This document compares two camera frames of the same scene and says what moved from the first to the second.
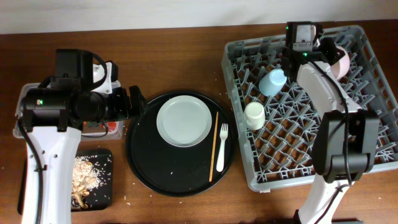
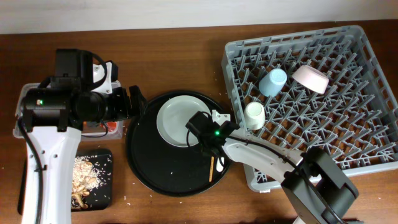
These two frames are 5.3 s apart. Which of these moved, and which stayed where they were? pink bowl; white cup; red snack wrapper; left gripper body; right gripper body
Moved: right gripper body; pink bowl
Stayed: red snack wrapper; left gripper body; white cup
